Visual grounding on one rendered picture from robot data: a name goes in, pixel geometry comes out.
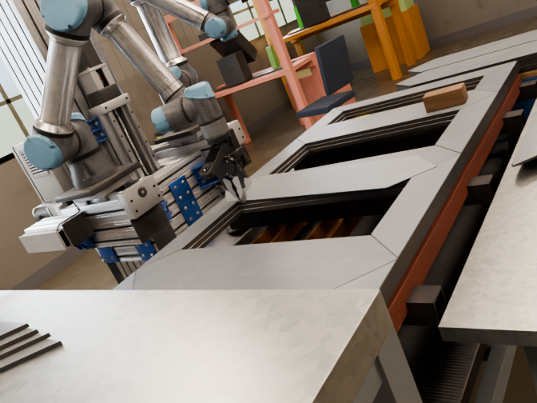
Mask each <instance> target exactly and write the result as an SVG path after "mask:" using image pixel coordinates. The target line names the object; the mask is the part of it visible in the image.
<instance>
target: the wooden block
mask: <svg viewBox="0 0 537 403"><path fill-rule="evenodd" d="M467 99H468V95H467V90H466V86H465V83H464V82H463V83H460V84H457V85H453V86H449V87H445V88H442V89H439V90H433V91H431V92H427V93H426V94H425V95H424V97H423V102H424V107H425V110H426V112H427V113H429V112H432V111H436V110H441V109H445V108H448V107H452V106H457V105H461V104H464V103H466V101H467Z"/></svg>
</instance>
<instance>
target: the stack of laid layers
mask: <svg viewBox="0 0 537 403"><path fill-rule="evenodd" d="M518 72H519V64H518V61H517V62H516V64H515V65H514V67H513V69H512V70H511V72H510V73H509V75H508V77H507V79H506V81H505V82H504V84H503V85H502V87H501V89H500V90H499V92H498V93H497V95H496V96H495V99H494V100H493V102H492V104H491V105H490V107H489V108H488V110H487V112H486V113H485V115H484V116H483V119H482V120H481V122H480V123H479V125H478V126H477V128H476V130H475V132H474V133H473V135H472V136H471V138H470V140H469V142H468V143H467V145H466V146H465V148H464V150H463V152H462V153H458V152H455V151H453V150H449V149H446V148H443V147H440V146H428V147H424V148H419V149H414V150H406V151H401V152H397V153H392V154H384V155H380V156H375V157H370V158H362V159H357V160H353V161H348V162H340V163H336V164H331V165H326V166H318V167H313V168H309V169H304V170H311V169H317V168H324V167H329V166H341V165H347V164H353V163H359V162H370V161H376V160H383V159H389V158H400V157H406V156H412V155H420V156H421V157H422V158H425V159H427V160H428V161H430V162H432V163H433V164H435V165H439V164H440V163H442V162H445V161H447V160H449V159H451V158H453V157H455V156H457V155H460V156H459V158H458V160H457V161H456V163H455V164H454V166H453V168H452V169H451V172H450V173H449V175H448V176H447V178H446V180H445V181H444V183H443V184H442V186H441V187H440V190H439V191H438V193H437V195H436V196H435V198H434V199H433V201H432V203H431V205H430V206H429V207H428V210H427V211H426V213H425V215H424V216H423V217H422V219H421V221H420V223H419V225H418V226H417V227H416V229H415V231H414V233H413V234H412V236H411V237H410V239H409V241H408V243H407V245H406V246H405V247H404V249H403V251H402V252H401V254H400V256H399V257H397V258H398V259H397V260H396V263H395V264H394V266H393V267H392V269H391V271H390V272H389V274H388V276H387V277H386V279H385V280H384V282H383V284H382V286H381V287H380V291H381V293H382V295H383V298H384V301H385V304H386V305H387V303H388V301H389V300H390V298H391V296H392V294H393V293H394V291H395V289H396V287H397V286H398V284H399V282H400V280H401V278H402V276H403V275H404V273H405V271H406V270H407V268H408V266H409V264H410V263H411V261H412V259H413V258H414V256H415V254H416V252H417V250H418V248H419V247H420V245H421V243H422V241H423V240H424V238H425V236H426V234H427V233H428V231H429V229H430V228H431V226H432V223H433V222H434V220H435V219H436V217H437V215H438V213H439V212H440V210H441V208H442V206H443V204H444V203H445V201H446V199H447V198H448V195H449V194H450V192H451V190H452V188H453V187H454V185H455V183H456V182H457V180H458V178H459V176H460V175H461V173H462V171H463V169H464V167H465V165H466V164H467V162H468V160H469V158H470V157H471V155H472V153H473V152H474V150H475V148H476V146H477V145H478V143H479V140H480V139H481V137H482V136H483V134H484V132H485V130H486V128H487V127H488V125H489V123H490V122H491V120H492V118H493V116H494V115H495V112H496V111H497V109H498V108H499V105H500V104H501V102H502V100H503V99H504V97H505V95H506V93H507V92H508V90H509V88H510V86H511V84H512V83H513V81H514V80H515V77H516V75H517V74H518ZM482 78H483V76H481V77H477V78H472V79H468V80H465V81H461V82H456V83H452V84H449V85H446V86H440V87H436V88H433V89H430V90H425V91H421V92H418V93H414V94H409V95H405V96H402V97H398V98H393V99H389V100H386V101H382V102H377V103H374V104H371V105H367V106H361V107H358V108H355V109H351V110H345V111H343V112H342V113H341V114H339V115H338V116H337V117H336V118H334V119H333V120H332V121H331V122H330V123H328V125H330V124H333V123H337V122H343V121H347V120H348V119H351V118H357V117H360V116H364V115H368V114H374V113H377V112H380V111H384V110H390V109H394V108H397V107H401V106H406V105H411V104H414V103H417V102H422V101H423V97H424V95H425V94H426V93H427V92H431V91H433V90H439V89H442V88H445V87H449V86H453V85H457V84H460V83H463V82H464V83H465V86H466V90H473V89H475V88H476V87H477V85H478V84H479V82H480V81H481V79H482ZM458 112H459V110H455V111H452V112H447V113H444V114H437V115H433V116H430V117H426V118H419V119H415V120H411V121H407V122H401V123H397V124H393V125H390V126H382V127H379V128H375V129H371V130H365V131H360V132H357V133H353V134H346V135H342V136H339V137H334V138H328V139H324V140H320V141H317V142H310V143H306V144H304V145H303V146H302V147H300V148H299V149H298V151H296V152H295V153H294V154H293V155H292V156H290V157H289V158H288V159H287V160H286V161H284V162H283V163H282V164H281V165H280V166H278V167H277V168H276V169H275V170H274V171H273V172H271V174H281V173H287V172H289V171H290V170H291V169H293V168H294V167H295V166H296V165H297V164H298V163H299V162H301V161H302V160H303V159H304V158H305V157H306V156H307V155H309V154H310V153H314V152H318V151H322V150H329V149H333V148H337V147H341V146H349V145H353V144H357V143H361V142H368V141H372V140H376V139H381V138H388V137H392V136H396V135H400V134H407V133H411V132H416V131H420V130H427V129H431V128H435V127H439V126H446V125H449V124H450V123H451V121H452V120H453V118H454V117H455V116H456V115H457V113H458ZM410 179H411V178H409V179H407V180H404V181H402V182H399V183H397V184H395V185H393V186H390V187H388V188H383V189H374V190H357V191H348V192H339V193H330V194H313V195H304V196H295V197H286V198H270V199H260V200H250V201H246V203H241V202H240V201H236V203H235V204H234V205H233V206H232V207H231V208H229V209H228V210H227V211H226V212H225V213H223V214H222V215H221V216H220V217H219V218H218V219H217V220H216V221H214V222H213V223H212V224H211V225H210V226H208V227H207V228H206V229H205V230H204V231H202V232H201V233H200V234H199V235H198V236H196V237H195V238H194V239H193V240H192V241H191V242H190V243H189V244H188V245H186V246H185V247H184V248H183V249H199V248H205V247H206V246H207V245H208V244H209V243H210V242H211V241H212V240H213V239H214V238H215V237H217V236H218V235H219V234H220V233H221V232H222V231H223V230H225V229H226V228H227V227H228V226H229V225H230V224H231V223H233V222H234V221H235V220H236V219H237V218H238V217H240V216H241V215H242V214H243V213H254V212H261V211H267V210H274V209H285V208H292V207H298V206H305V205H316V204H323V203H329V202H342V201H348V200H354V199H361V198H373V197H379V196H386V195H392V194H400V193H401V191H402V190H403V188H404V187H405V186H406V185H407V183H408V182H409V180H410Z"/></svg>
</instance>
